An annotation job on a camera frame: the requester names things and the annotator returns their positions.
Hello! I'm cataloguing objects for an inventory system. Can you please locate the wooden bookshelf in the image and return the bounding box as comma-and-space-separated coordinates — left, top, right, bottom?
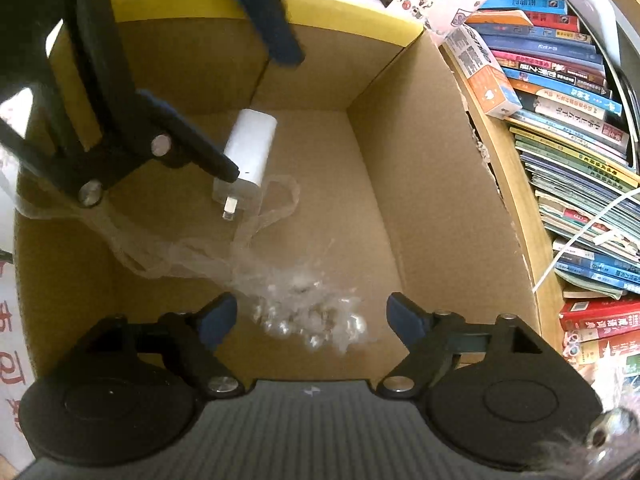
440, 0, 640, 376

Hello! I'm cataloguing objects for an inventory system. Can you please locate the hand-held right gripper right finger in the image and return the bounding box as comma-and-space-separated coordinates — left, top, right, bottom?
375, 292, 557, 401

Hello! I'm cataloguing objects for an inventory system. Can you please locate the red dictionary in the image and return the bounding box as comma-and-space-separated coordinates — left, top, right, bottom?
559, 296, 640, 334

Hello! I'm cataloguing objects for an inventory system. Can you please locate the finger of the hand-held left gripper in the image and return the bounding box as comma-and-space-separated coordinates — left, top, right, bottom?
234, 0, 307, 68
0, 0, 239, 207

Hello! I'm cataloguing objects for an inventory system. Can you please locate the row of books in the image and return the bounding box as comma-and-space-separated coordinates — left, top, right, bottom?
465, 0, 640, 306

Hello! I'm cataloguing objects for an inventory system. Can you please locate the white charger plug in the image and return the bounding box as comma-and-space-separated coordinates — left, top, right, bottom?
212, 108, 279, 221

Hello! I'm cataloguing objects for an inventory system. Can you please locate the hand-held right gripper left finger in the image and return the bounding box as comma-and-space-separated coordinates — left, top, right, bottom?
75, 292, 247, 399

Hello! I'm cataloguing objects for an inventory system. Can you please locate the clear plastic bag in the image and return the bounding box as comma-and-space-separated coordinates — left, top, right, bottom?
20, 175, 372, 357

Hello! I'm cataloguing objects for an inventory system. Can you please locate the yellow cardboard box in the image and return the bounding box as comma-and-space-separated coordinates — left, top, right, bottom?
12, 0, 533, 386

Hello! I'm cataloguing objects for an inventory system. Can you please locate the orange white carton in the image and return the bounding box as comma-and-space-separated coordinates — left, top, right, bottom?
442, 25, 523, 120

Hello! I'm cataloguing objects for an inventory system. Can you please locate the white cable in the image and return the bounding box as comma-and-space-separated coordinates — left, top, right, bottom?
531, 190, 640, 295

